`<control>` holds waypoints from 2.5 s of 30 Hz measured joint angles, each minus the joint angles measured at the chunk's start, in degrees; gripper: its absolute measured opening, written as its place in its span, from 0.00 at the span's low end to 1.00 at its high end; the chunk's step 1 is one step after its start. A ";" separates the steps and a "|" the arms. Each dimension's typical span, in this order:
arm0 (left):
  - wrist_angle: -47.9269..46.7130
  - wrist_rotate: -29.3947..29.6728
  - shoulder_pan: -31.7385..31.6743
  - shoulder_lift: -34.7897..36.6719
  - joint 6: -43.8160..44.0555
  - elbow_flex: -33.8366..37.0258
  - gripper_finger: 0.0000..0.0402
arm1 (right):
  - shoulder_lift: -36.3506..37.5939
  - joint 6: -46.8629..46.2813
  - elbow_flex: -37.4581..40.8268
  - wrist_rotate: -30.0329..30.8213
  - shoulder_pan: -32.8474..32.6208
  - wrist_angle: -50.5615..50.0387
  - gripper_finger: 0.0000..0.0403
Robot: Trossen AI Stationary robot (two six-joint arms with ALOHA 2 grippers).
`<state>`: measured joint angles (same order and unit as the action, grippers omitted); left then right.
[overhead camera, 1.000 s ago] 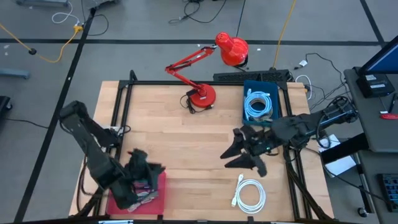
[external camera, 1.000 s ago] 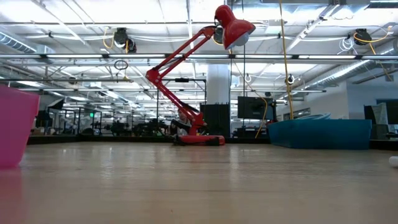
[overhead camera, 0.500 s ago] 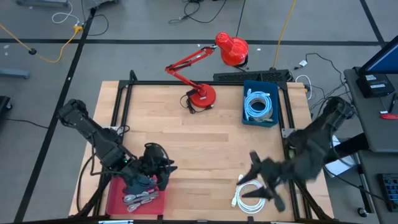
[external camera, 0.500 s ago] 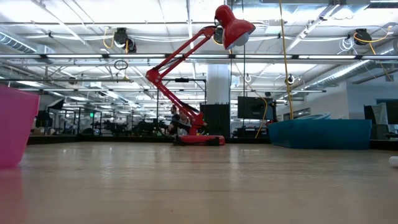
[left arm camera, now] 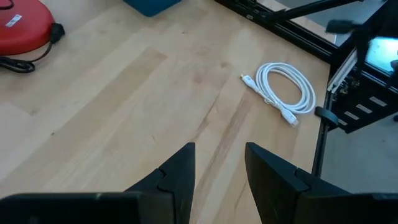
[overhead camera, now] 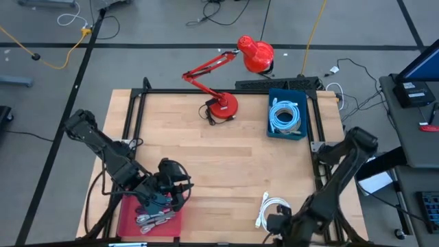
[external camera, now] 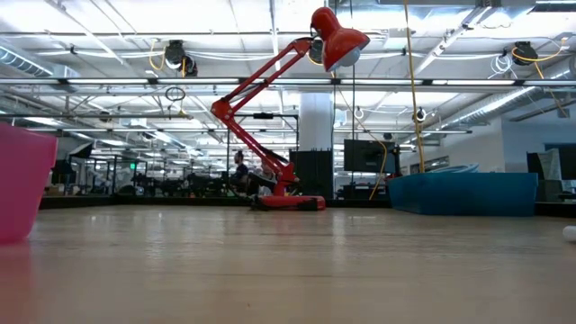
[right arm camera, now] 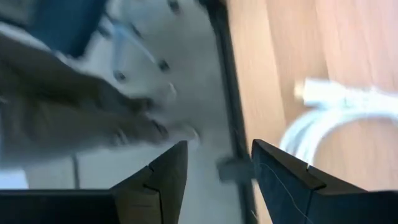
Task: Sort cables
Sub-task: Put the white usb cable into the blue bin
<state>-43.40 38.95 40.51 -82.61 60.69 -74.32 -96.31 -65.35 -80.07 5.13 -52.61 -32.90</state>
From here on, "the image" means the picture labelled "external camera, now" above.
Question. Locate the person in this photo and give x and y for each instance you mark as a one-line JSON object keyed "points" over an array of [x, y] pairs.
{"points": [[266, 180], [240, 170]]}

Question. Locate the black cabinet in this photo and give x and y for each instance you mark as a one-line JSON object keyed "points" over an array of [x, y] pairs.
{"points": [[315, 173]]}

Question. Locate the white building column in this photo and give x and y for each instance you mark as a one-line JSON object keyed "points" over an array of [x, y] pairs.
{"points": [[315, 121]]}

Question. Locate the red desk lamp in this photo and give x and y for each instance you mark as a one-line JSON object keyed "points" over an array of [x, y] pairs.
{"points": [[342, 40]]}

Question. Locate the blue plastic bin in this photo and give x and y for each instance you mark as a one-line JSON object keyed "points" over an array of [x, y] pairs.
{"points": [[463, 193]]}

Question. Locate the pink plastic bin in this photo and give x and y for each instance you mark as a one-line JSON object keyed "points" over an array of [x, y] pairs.
{"points": [[22, 180]]}

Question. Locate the black background rig frame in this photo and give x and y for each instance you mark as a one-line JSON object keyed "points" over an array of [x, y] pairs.
{"points": [[263, 115]]}

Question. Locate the black wall screen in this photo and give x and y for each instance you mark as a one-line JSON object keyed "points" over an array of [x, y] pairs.
{"points": [[366, 155]]}

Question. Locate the black aluminium table frame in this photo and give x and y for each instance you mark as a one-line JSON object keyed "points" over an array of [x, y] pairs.
{"points": [[157, 201]]}

